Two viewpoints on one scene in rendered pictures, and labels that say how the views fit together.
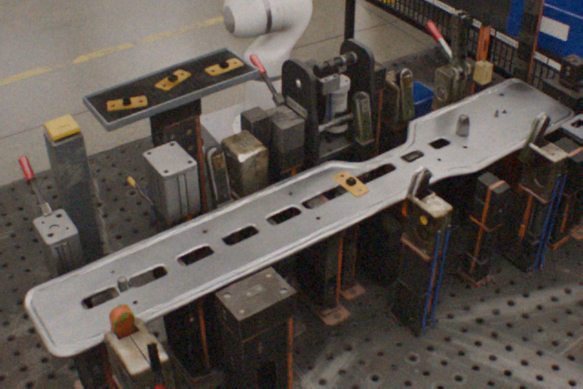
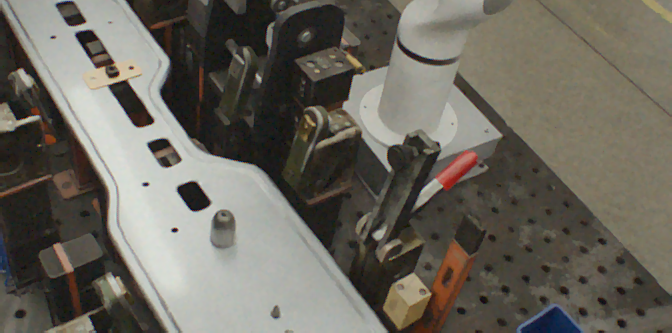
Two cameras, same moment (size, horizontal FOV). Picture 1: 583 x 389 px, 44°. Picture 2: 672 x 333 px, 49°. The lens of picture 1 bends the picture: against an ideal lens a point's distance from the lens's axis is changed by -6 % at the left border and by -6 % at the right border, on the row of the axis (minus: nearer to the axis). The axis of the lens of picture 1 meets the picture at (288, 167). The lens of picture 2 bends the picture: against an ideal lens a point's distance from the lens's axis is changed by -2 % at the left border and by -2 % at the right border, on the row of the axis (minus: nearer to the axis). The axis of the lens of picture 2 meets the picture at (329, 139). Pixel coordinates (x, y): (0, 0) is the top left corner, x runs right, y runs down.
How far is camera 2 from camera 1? 180 cm
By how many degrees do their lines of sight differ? 60
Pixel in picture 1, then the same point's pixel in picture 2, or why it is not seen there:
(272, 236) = (34, 0)
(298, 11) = not seen: outside the picture
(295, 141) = (196, 20)
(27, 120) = (652, 83)
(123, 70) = not seen: outside the picture
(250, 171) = not seen: outside the picture
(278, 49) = (421, 14)
